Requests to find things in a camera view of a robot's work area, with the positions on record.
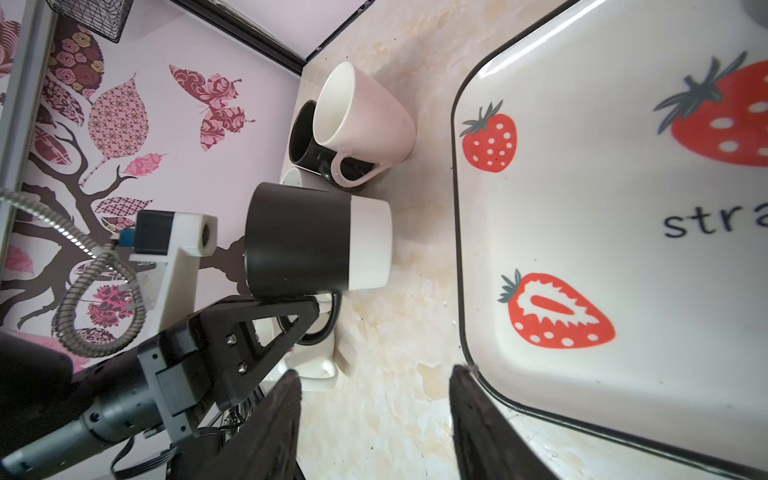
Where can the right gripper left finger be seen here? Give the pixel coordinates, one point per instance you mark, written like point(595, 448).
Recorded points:
point(266, 446)

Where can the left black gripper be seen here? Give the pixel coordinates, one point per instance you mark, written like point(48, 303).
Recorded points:
point(53, 418)

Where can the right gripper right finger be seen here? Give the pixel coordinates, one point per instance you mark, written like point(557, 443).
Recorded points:
point(486, 445)

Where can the small white mug back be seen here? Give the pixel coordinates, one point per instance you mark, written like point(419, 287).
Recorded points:
point(301, 241)

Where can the cream mug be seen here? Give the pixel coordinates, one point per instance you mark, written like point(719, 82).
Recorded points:
point(301, 178)

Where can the black mug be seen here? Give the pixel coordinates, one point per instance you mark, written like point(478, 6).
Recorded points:
point(305, 152)

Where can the pink upside-down mug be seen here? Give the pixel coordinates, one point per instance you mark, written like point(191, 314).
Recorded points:
point(356, 117)

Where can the white strawberry tray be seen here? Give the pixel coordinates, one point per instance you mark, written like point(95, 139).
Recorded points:
point(610, 188)

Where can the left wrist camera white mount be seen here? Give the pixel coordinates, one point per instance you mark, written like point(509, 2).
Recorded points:
point(174, 243)

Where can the black wire basket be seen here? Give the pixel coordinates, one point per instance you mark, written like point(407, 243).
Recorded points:
point(106, 18)

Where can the diagonal aluminium rail left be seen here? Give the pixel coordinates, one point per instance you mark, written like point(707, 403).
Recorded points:
point(22, 101)

